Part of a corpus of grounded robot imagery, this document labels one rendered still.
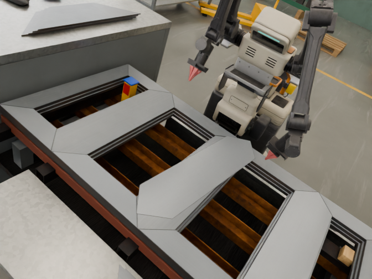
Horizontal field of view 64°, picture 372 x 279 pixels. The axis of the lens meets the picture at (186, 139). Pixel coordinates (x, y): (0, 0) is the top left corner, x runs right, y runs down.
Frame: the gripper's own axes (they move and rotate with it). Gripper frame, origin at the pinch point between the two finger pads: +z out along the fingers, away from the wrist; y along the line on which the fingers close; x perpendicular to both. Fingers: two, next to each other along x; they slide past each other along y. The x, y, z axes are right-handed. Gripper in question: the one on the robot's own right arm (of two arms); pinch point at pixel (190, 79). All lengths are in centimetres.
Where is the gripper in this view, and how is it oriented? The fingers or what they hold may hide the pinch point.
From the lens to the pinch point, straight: 156.6
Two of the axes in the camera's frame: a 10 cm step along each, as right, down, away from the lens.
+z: -4.8, 8.4, 2.5
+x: 3.5, -0.7, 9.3
